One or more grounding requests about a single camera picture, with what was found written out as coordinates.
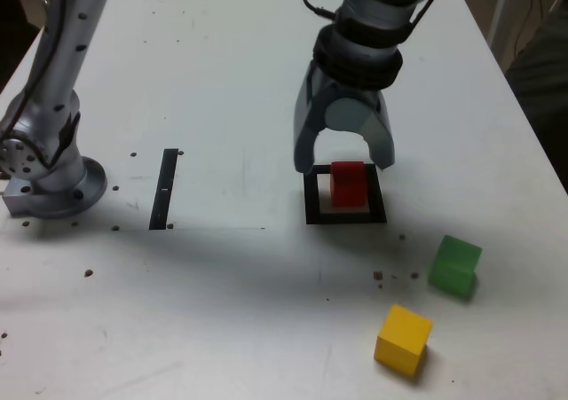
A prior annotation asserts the person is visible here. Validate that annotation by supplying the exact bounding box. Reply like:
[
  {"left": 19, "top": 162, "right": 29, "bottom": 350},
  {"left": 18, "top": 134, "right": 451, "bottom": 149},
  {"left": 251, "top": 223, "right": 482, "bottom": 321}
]
[{"left": 505, "top": 12, "right": 568, "bottom": 188}]

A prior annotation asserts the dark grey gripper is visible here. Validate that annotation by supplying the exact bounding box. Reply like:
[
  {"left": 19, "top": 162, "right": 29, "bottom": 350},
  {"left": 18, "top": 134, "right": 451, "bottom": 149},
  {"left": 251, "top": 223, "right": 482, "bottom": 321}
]
[{"left": 292, "top": 59, "right": 397, "bottom": 175}]

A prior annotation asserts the red cube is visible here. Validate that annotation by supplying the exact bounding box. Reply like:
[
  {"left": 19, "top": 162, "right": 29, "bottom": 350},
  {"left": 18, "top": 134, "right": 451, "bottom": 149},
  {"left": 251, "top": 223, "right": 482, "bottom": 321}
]
[{"left": 330, "top": 161, "right": 369, "bottom": 209}]

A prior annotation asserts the white metal frame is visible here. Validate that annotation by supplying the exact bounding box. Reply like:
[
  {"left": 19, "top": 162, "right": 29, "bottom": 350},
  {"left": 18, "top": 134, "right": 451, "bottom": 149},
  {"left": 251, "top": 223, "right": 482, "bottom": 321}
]
[{"left": 486, "top": 0, "right": 568, "bottom": 51}]

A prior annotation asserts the black tape strip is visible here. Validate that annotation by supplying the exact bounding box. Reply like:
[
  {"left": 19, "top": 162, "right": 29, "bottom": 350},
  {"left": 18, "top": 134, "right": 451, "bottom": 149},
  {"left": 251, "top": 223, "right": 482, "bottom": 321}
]
[{"left": 148, "top": 148, "right": 179, "bottom": 231}]

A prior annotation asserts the black tape square outline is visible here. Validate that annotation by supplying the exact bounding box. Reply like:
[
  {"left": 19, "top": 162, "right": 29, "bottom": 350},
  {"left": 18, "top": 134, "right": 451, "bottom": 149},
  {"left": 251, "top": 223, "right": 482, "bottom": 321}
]
[{"left": 302, "top": 163, "right": 388, "bottom": 225}]

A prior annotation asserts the yellow cube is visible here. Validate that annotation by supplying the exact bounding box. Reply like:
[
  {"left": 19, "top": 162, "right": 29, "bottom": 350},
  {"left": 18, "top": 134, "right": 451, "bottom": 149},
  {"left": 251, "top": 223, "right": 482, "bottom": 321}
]
[{"left": 373, "top": 303, "right": 434, "bottom": 372}]

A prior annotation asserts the green cube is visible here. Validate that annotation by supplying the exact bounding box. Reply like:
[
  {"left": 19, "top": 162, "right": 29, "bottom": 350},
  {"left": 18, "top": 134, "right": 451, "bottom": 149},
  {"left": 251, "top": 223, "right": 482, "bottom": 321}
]
[{"left": 427, "top": 234, "right": 484, "bottom": 302}]

